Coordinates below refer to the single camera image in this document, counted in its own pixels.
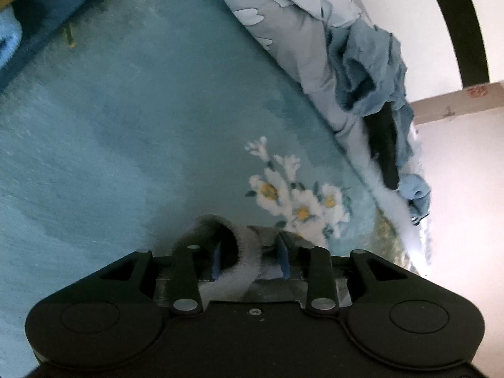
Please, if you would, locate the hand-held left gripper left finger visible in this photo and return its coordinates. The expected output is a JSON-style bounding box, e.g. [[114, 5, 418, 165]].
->
[[98, 244, 225, 316]]

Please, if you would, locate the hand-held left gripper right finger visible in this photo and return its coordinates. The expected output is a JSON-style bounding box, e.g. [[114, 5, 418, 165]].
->
[[276, 232, 408, 316]]

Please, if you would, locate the grey garment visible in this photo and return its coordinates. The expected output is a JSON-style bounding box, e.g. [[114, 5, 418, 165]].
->
[[173, 213, 308, 304]]

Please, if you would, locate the blue striped-cuff garment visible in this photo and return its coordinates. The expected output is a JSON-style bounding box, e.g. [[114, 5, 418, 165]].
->
[[398, 173, 432, 227]]

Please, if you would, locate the teal floral blanket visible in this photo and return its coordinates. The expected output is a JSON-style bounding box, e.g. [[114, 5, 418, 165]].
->
[[0, 0, 418, 367]]

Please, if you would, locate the black garment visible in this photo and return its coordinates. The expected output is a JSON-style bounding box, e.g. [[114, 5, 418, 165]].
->
[[364, 100, 400, 190]]

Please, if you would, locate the light blue floral duvet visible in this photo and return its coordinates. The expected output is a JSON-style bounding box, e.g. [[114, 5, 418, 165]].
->
[[203, 0, 432, 272]]

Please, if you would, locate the blue sweatshirt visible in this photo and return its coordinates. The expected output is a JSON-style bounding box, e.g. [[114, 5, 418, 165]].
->
[[327, 20, 416, 170]]

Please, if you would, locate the beige door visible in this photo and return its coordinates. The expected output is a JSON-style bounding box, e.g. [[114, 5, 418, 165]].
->
[[407, 82, 504, 124]]

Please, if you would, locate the light blue folded cloth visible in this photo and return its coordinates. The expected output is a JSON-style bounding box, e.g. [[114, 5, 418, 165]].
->
[[0, 6, 23, 72]]

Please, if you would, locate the black door frame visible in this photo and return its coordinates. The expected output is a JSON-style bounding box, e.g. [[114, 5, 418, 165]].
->
[[427, 0, 491, 88]]

